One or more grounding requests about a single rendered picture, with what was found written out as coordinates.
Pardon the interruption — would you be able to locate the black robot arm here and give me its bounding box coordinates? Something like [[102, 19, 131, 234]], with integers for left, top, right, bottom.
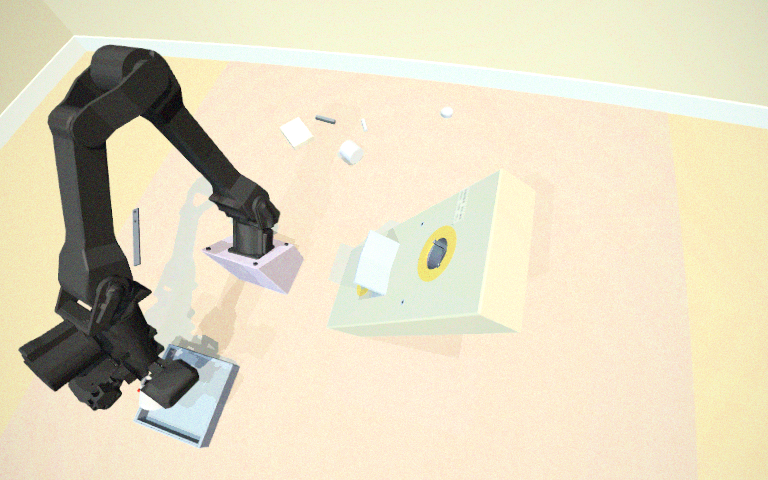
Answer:
[[18, 44, 281, 411]]

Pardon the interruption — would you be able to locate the dark grey rectangular bar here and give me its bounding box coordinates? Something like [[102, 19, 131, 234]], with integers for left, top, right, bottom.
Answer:
[[315, 114, 336, 125]]

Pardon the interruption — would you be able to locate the light grey cylinder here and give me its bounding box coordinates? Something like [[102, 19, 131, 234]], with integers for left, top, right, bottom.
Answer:
[[339, 140, 364, 164]]

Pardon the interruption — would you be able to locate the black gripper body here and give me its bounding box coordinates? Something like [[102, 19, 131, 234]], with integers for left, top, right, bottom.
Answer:
[[96, 323, 199, 409]]

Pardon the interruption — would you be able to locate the light blue shallow tray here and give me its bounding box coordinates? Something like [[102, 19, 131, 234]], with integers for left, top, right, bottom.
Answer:
[[133, 344, 240, 448]]

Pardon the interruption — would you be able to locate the grey flat bar with two pins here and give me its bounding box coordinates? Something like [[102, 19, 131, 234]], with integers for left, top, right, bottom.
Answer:
[[133, 208, 141, 266]]

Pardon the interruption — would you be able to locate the cream flat box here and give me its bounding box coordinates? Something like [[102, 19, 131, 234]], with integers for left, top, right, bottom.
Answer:
[[279, 117, 315, 150]]

